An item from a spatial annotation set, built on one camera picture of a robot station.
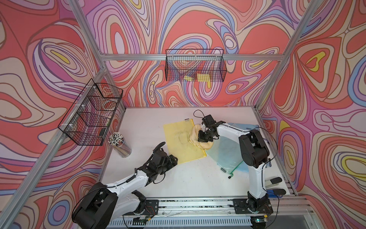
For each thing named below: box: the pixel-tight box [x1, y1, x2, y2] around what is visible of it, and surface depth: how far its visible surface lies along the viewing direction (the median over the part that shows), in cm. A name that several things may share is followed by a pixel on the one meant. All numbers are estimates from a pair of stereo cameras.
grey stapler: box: [264, 176, 291, 198], surface depth 80 cm
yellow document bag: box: [162, 118, 207, 165], surface depth 101 cm
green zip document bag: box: [205, 136, 244, 177], surface depth 93 cm
